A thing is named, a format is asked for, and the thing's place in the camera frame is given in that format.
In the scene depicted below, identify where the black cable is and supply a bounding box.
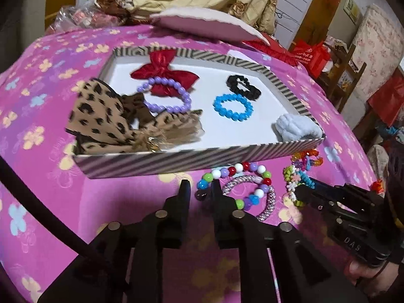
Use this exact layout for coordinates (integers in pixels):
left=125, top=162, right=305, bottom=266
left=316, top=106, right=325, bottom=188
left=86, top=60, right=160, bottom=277
left=0, top=157, right=108, bottom=262

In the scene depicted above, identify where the red pleated cloth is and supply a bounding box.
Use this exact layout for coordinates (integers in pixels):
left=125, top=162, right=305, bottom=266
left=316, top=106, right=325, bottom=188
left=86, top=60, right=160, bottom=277
left=241, top=39, right=300, bottom=67

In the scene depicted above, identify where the person's right hand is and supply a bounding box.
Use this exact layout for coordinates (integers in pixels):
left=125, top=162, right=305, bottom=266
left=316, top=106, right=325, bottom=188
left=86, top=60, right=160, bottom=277
left=347, top=259, right=404, bottom=296

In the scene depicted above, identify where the clear plastic bag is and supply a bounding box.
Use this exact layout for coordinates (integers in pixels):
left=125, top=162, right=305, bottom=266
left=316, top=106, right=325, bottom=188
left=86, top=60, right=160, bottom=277
left=52, top=2, right=105, bottom=34

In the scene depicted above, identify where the brown patterned cloth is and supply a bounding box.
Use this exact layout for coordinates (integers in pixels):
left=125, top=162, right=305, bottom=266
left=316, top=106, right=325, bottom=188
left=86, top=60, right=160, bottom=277
left=96, top=0, right=152, bottom=26

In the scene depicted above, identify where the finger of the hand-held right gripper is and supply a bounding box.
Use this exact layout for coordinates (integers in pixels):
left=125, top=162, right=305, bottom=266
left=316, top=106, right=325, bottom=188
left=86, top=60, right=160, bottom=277
left=303, top=197, right=344, bottom=220
left=295, top=183, right=384, bottom=203

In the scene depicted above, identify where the white pillow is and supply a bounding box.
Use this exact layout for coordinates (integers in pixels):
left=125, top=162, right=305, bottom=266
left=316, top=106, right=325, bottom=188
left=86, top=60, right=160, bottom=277
left=150, top=6, right=270, bottom=45

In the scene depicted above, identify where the light blue scrunchie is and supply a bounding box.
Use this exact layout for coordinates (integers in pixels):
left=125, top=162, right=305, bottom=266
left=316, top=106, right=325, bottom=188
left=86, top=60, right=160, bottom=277
left=272, top=114, right=322, bottom=141

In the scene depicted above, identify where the orange red bead bracelet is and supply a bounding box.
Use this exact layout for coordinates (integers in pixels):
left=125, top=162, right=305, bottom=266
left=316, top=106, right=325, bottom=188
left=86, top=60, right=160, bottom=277
left=290, top=148, right=324, bottom=169

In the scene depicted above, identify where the colourful flower bead bracelet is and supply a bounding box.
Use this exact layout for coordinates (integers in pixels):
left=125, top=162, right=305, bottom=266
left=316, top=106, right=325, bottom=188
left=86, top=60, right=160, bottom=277
left=282, top=164, right=316, bottom=207

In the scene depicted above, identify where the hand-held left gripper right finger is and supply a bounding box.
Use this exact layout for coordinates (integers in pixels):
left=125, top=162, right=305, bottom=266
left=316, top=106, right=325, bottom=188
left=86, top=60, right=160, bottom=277
left=211, top=179, right=370, bottom=303

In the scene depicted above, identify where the blue bead bracelet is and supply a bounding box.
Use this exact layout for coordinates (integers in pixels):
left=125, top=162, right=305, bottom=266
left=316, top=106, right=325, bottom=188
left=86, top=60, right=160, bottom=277
left=213, top=93, right=254, bottom=122

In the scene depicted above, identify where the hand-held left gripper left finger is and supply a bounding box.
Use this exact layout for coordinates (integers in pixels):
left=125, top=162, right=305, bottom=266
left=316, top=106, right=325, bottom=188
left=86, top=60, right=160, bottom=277
left=38, top=179, right=193, bottom=303

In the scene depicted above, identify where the pink floral mattress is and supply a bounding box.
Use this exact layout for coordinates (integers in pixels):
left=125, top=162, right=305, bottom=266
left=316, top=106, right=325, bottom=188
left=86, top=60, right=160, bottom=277
left=350, top=5, right=404, bottom=95

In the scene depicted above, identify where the leopard print bow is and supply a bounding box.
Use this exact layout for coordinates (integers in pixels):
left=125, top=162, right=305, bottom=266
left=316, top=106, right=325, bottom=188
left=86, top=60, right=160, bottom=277
left=65, top=78, right=204, bottom=156

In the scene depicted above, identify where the wooden chair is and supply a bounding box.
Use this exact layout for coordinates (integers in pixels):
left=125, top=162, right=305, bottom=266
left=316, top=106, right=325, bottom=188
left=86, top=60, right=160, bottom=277
left=319, top=42, right=367, bottom=111

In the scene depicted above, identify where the purple bead bracelet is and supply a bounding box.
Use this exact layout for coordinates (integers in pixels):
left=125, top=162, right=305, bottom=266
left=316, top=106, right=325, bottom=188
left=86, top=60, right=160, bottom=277
left=137, top=76, right=192, bottom=114

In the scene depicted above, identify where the multicolour bead bracelet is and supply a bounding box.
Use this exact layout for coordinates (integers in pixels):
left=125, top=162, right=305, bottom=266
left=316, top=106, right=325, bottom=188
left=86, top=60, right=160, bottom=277
left=195, top=162, right=272, bottom=211

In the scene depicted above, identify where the pink white braided hair tie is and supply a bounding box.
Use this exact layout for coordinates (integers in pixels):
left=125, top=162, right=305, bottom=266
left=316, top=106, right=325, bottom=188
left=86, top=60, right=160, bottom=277
left=222, top=175, right=276, bottom=223

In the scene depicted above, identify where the wooden door frame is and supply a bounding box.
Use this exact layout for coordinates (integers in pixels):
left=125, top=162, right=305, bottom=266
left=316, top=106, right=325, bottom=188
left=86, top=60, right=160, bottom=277
left=290, top=0, right=348, bottom=51

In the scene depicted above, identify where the red gift bag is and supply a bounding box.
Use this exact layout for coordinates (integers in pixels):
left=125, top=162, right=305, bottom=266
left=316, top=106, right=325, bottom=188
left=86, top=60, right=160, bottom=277
left=292, top=39, right=332, bottom=78

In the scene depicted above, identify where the striped cardboard tray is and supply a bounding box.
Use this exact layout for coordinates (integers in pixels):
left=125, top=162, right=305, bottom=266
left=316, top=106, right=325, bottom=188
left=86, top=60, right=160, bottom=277
left=73, top=46, right=326, bottom=180

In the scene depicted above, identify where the red satin bow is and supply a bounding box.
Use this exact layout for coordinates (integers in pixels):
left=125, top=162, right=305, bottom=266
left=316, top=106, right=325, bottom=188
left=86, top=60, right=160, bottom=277
left=130, top=49, right=200, bottom=97

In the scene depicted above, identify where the black scrunchie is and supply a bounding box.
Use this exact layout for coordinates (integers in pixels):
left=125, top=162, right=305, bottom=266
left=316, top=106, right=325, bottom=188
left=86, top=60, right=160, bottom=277
left=226, top=75, right=261, bottom=101

